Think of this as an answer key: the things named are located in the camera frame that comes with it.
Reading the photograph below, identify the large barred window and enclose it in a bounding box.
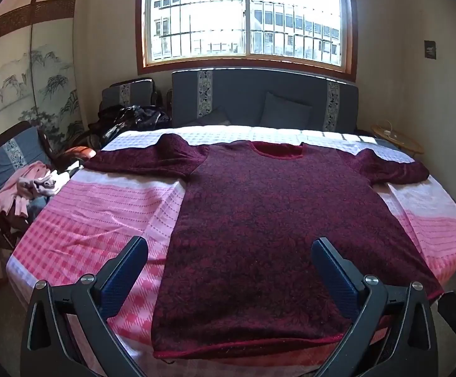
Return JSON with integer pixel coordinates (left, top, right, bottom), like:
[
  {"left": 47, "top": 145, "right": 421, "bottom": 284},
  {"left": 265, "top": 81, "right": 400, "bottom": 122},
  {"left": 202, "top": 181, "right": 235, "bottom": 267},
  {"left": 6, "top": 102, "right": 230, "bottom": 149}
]
[{"left": 136, "top": 0, "right": 358, "bottom": 83}]

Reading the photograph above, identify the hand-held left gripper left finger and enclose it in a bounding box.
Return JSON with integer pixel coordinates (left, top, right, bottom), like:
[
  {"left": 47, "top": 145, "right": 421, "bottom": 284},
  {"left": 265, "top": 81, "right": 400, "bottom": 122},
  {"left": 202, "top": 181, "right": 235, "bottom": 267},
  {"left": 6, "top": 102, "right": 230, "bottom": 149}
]
[{"left": 19, "top": 237, "right": 149, "bottom": 377}]

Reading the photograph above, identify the pile of pink clothes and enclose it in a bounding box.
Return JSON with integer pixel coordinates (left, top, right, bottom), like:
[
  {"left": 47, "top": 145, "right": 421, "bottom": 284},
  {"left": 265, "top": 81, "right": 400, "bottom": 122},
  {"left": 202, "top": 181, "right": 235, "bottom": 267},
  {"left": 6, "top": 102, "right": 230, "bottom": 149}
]
[{"left": 0, "top": 161, "right": 69, "bottom": 221}]

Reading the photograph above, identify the round wicker side table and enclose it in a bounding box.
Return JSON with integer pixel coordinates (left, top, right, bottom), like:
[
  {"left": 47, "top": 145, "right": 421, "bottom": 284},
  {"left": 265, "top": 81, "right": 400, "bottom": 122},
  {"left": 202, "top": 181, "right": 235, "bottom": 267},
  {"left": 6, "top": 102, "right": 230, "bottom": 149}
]
[{"left": 370, "top": 120, "right": 425, "bottom": 156}]

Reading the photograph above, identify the grey armchair with pink clothes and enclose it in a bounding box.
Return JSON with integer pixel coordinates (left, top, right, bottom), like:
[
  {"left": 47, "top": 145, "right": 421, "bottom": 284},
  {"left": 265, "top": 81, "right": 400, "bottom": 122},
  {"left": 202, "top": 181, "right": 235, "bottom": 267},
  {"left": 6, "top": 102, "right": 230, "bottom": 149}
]
[{"left": 0, "top": 121, "right": 56, "bottom": 236}]

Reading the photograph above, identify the pink checked blanket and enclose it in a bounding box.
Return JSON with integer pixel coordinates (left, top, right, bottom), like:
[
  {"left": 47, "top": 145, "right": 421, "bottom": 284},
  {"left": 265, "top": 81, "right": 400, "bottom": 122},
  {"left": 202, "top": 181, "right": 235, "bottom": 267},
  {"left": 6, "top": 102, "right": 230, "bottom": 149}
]
[{"left": 6, "top": 126, "right": 456, "bottom": 377}]

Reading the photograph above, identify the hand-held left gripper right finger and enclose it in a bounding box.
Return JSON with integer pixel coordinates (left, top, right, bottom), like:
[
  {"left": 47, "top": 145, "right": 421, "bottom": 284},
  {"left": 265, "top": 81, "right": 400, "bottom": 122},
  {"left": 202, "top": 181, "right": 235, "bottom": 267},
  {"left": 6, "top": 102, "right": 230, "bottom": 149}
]
[{"left": 311, "top": 238, "right": 439, "bottom": 377}]

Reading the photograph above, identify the grey cushion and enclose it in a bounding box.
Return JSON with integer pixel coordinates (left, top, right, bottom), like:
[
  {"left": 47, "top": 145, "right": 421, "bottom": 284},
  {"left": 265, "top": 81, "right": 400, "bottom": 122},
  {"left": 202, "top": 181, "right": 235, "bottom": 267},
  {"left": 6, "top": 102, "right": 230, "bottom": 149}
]
[{"left": 259, "top": 91, "right": 313, "bottom": 129}]

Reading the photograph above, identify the grey sofa with patterned strips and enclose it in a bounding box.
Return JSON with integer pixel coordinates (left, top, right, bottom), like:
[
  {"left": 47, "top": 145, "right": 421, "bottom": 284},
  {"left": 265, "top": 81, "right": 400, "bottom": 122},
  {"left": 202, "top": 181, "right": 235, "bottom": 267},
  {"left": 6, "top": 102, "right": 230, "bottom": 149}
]
[{"left": 171, "top": 68, "right": 360, "bottom": 134}]

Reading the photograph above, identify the painted folding screen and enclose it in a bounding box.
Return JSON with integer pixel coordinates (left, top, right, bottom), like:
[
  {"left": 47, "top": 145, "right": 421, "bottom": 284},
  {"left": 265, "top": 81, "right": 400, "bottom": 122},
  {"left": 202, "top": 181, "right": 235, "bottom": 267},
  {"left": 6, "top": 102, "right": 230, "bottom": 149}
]
[{"left": 0, "top": 0, "right": 85, "bottom": 158}]

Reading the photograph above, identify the grey patterned armchair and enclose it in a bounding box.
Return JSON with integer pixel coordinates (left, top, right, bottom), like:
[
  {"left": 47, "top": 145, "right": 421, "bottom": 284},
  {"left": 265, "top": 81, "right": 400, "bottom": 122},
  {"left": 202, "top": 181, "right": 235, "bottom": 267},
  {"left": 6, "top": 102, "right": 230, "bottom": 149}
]
[{"left": 100, "top": 78, "right": 162, "bottom": 126}]

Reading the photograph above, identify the shiny black bag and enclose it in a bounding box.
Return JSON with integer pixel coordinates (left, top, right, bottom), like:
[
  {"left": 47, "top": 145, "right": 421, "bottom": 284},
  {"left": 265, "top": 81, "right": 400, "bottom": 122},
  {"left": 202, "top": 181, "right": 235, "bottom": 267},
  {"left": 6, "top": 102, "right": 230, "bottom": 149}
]
[{"left": 97, "top": 105, "right": 171, "bottom": 147}]

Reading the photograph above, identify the dark red patterned sweater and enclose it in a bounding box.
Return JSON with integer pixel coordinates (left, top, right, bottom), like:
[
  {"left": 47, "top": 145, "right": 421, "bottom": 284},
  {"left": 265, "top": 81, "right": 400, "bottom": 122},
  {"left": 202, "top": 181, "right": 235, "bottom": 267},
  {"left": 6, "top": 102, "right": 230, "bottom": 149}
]
[{"left": 82, "top": 133, "right": 445, "bottom": 359}]

